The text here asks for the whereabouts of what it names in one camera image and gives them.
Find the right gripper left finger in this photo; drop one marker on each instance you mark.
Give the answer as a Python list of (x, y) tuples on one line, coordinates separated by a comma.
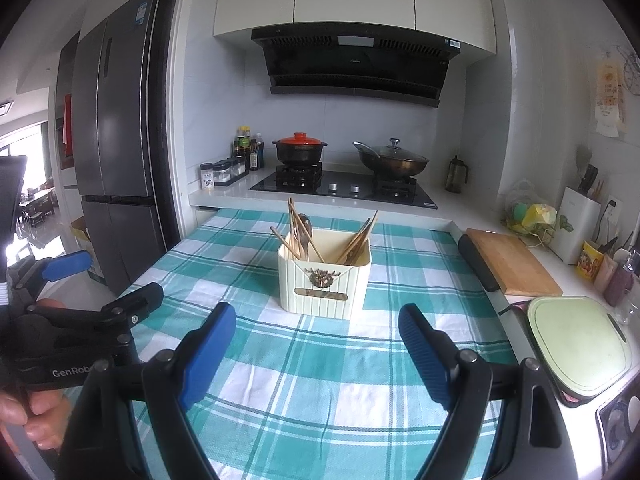
[(102, 441)]

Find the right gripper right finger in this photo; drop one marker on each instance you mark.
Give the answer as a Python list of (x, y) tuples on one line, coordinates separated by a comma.
[(531, 441)]

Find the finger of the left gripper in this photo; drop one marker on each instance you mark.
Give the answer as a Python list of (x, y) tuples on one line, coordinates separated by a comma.
[(29, 275), (51, 323)]

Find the wooden chopstick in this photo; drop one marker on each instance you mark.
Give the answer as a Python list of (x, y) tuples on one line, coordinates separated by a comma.
[(283, 241), (365, 228), (353, 243), (294, 220), (354, 254), (314, 247)]

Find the person's left hand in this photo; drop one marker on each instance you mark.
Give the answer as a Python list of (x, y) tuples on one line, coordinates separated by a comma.
[(47, 424)]

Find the light green cutting board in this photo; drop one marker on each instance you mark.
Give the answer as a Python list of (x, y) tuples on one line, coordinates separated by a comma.
[(580, 342)]

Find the white spice jar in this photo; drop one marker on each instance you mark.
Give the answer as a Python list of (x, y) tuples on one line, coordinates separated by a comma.
[(207, 175)]

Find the wooden cutting board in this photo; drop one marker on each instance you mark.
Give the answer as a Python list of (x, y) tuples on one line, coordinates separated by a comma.
[(517, 271)]

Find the yellow snack packet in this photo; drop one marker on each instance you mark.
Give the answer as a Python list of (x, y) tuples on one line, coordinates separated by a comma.
[(589, 261)]

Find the teal white plaid tablecloth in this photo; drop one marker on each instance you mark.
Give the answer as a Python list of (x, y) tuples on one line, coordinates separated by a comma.
[(300, 397)]

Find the metal spoon in holder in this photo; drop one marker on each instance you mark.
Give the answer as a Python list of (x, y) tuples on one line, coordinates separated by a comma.
[(304, 234)]

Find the cream utensil holder box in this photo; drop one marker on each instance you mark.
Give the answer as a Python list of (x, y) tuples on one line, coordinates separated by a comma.
[(328, 289)]

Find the sauce bottles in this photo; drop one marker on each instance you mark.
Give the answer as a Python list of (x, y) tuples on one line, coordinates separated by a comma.
[(250, 147)]

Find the green yellow bag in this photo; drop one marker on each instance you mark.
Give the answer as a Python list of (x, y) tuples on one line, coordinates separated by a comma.
[(529, 215)]

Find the dark grey refrigerator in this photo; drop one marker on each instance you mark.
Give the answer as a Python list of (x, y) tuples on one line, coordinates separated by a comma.
[(112, 154)]

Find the white knife block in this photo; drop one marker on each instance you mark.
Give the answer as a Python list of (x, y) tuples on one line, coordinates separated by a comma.
[(575, 222)]

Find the black gas stove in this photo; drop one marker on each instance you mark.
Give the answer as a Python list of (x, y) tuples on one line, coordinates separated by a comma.
[(313, 180)]

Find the black pot red lid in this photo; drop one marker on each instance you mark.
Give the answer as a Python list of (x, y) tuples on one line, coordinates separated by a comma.
[(299, 150)]

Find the dark french press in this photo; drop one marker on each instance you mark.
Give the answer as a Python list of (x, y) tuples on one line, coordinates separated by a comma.
[(457, 175)]

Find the wok with glass lid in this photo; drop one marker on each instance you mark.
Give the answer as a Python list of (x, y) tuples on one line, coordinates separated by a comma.
[(391, 161)]

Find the black range hood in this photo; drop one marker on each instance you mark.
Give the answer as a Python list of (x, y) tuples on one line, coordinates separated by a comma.
[(356, 59)]

